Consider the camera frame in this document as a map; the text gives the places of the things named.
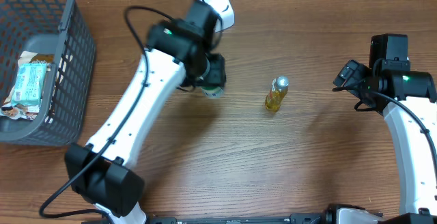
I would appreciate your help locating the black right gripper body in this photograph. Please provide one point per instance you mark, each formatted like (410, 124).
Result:
(351, 76)

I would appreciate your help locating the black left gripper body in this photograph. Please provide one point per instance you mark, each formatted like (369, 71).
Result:
(202, 70)

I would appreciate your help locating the green white can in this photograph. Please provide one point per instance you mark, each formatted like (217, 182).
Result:
(212, 92)

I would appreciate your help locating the yellow drink bottle grey cap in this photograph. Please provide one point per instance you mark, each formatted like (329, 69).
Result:
(278, 90)

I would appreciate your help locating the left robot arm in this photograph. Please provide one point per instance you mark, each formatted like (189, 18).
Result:
(178, 53)

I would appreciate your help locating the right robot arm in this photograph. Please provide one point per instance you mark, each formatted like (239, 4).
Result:
(406, 99)

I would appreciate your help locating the white barcode scanner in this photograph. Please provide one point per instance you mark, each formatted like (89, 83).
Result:
(225, 11)

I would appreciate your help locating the dark grey plastic basket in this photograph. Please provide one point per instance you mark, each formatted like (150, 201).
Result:
(49, 27)

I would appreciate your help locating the mint green tissue pack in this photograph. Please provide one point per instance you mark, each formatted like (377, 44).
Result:
(29, 85)

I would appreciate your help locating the brown white snack bag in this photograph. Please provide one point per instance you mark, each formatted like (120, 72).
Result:
(20, 112)

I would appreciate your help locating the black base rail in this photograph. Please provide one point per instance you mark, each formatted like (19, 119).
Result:
(305, 218)

